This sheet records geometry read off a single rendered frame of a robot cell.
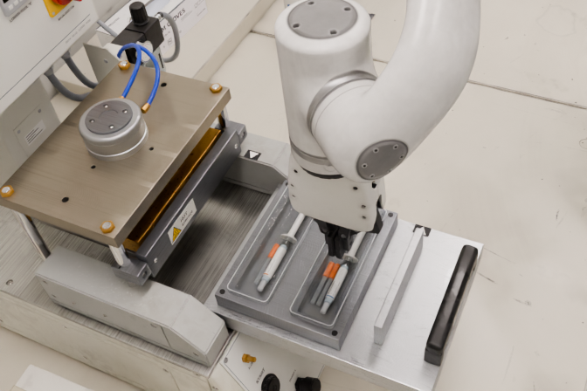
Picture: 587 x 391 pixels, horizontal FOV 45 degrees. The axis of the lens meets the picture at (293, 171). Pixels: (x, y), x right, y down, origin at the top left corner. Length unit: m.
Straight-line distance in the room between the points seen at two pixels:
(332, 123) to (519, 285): 0.66
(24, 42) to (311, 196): 0.42
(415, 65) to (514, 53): 1.03
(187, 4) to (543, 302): 0.95
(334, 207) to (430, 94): 0.23
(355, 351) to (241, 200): 0.32
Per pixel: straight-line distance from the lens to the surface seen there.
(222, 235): 1.01
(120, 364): 1.05
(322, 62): 0.59
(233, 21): 1.62
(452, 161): 1.33
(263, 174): 1.01
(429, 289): 0.89
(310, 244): 0.90
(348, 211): 0.75
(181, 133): 0.90
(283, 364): 1.00
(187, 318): 0.87
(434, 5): 0.56
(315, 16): 0.61
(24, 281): 1.06
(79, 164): 0.90
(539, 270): 1.20
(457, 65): 0.57
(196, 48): 1.56
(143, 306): 0.88
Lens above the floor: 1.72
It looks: 47 degrees down
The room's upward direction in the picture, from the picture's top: 8 degrees counter-clockwise
